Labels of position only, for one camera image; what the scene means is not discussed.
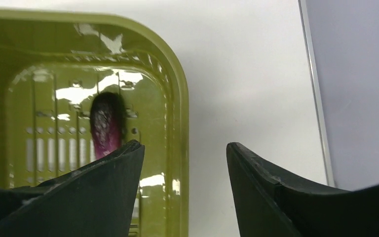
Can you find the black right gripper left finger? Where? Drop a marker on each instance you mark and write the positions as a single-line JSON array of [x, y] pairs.
[[96, 200]]

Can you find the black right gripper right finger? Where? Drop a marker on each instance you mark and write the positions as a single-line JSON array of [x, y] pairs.
[[271, 201]]

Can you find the small purple toy food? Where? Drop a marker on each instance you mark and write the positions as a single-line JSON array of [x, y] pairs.
[[107, 123]]

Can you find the olive green plastic basket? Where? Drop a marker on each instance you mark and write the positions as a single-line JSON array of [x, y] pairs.
[[52, 65]]

